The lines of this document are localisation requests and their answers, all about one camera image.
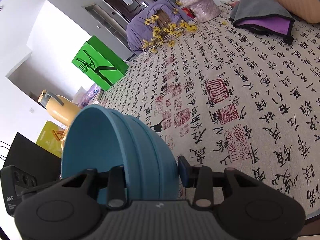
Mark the purple jacket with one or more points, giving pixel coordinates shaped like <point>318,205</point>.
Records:
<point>140,22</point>

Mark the green shopping bag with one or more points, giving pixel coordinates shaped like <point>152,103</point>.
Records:
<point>100,60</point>

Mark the yellow printed box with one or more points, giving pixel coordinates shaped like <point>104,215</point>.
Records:
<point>47,137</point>

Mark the wooden chair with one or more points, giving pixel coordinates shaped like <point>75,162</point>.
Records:
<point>163,18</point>

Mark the calligraphy printed tablecloth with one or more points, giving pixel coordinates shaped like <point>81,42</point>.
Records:
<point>250,105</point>

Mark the yellow thermos jug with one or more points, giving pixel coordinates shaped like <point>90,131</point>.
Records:
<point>62,110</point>

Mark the purple cloth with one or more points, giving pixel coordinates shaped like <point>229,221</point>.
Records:
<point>272,26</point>

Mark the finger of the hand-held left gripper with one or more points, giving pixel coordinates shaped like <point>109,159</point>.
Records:
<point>40,187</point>

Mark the pink textured vase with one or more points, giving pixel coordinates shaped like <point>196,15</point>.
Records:
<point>197,0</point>

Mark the purple plastic packet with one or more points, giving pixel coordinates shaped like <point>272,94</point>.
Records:
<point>87,95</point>

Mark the yellow flower branch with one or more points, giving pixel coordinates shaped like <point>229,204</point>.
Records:
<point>160,33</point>

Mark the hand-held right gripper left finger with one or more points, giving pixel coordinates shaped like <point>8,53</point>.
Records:
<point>117,180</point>

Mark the blue bowl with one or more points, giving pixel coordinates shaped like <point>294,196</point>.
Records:
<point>87,142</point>

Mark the grey cloth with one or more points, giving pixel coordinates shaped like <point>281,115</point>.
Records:
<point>260,7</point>

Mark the black paper bag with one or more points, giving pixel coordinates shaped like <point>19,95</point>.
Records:
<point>32,155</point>

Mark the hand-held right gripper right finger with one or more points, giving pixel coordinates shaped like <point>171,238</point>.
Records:
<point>184,171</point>

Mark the dark wooden door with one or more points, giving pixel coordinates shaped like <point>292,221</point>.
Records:
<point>130,0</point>

